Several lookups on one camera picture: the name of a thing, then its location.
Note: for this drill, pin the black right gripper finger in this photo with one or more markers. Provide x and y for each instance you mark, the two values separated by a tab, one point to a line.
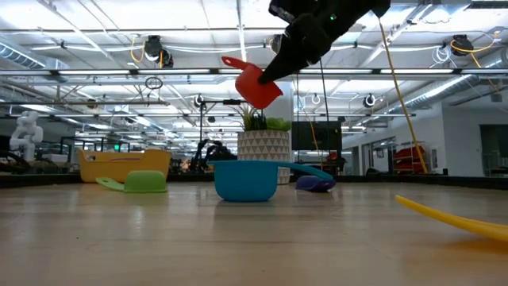
301	43

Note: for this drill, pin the orange plastic measuring cup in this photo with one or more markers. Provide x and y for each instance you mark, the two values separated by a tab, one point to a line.
254	89

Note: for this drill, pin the light blue plastic measuring cup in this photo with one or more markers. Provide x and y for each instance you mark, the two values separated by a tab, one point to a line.
246	182

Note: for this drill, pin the green plastic measuring cup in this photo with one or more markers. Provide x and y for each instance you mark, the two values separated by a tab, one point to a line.
145	182

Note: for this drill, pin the yellow plastic measuring cup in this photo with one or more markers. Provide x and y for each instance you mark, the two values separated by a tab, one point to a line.
464	223

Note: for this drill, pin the black background robot arm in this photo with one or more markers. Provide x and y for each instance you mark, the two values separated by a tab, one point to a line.
214	153

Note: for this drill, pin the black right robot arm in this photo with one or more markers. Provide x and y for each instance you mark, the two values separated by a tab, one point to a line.
373	6

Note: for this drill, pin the small purple measuring cup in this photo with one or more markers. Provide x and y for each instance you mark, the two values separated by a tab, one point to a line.
315	184

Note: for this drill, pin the yellow-orange plastic basket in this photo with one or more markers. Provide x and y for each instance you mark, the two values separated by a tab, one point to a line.
119	167

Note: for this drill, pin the succulent in white geometric pot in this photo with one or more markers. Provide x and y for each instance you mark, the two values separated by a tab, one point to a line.
264	147

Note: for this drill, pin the red storage shelving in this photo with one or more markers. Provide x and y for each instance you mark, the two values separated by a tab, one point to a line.
409	159

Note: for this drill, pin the black wall screen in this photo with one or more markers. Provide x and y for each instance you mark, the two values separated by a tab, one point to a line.
317	136

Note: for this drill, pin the black metal stand frame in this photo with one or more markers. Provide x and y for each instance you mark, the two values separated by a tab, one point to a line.
201	135

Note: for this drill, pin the black aluminium table frame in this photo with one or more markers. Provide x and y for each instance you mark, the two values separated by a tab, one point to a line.
397	180

